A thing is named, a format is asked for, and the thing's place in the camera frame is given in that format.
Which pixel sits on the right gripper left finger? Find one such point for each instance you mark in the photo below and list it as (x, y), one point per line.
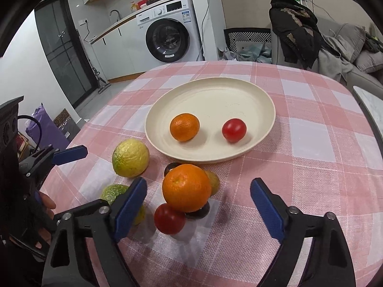
(68, 261)

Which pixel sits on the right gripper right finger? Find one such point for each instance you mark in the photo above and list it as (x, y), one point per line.
(329, 262)

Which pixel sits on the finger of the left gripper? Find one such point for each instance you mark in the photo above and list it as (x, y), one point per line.
(69, 155)

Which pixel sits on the green yellow citrus fruit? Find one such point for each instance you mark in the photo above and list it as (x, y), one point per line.
(111, 192)

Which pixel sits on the yellow bumpy citrus fruit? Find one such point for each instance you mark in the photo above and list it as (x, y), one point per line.
(130, 158)

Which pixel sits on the dark plum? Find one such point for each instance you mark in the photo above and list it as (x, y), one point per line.
(199, 214)
(170, 167)

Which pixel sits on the red tomato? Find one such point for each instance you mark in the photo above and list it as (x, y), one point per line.
(234, 130)
(168, 220)

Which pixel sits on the small mandarin orange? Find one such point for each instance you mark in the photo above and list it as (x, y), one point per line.
(184, 127)

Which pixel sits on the large orange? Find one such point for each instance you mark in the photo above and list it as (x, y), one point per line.
(186, 188)

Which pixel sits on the brown longan fruit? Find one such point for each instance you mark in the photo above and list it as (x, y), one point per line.
(214, 182)

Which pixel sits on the person's left hand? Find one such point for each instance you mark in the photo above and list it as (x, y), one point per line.
(46, 206)

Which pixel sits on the purple bag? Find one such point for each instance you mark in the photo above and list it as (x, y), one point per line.
(50, 132)

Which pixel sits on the dark glass door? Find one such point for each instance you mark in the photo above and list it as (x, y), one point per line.
(64, 51)

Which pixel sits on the pink checkered tablecloth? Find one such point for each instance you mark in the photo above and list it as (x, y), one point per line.
(320, 156)

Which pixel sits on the white kitchen cabinets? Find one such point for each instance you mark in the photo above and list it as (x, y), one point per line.
(122, 51)

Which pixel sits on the cream round plate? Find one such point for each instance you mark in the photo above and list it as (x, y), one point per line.
(213, 101)

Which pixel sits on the white washing machine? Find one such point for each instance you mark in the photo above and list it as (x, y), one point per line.
(170, 33)

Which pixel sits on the white marble side table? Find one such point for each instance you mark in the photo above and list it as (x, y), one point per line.
(371, 107)

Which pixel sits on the grey sofa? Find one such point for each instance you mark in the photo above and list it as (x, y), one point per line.
(354, 66)

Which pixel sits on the grey blanket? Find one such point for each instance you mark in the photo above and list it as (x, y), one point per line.
(334, 58)

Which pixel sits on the black patterned chair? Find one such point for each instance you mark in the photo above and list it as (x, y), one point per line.
(248, 44)

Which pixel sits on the grey cushion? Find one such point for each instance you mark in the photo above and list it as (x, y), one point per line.
(355, 36)

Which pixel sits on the black jacket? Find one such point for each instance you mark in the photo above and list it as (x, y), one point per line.
(296, 27)

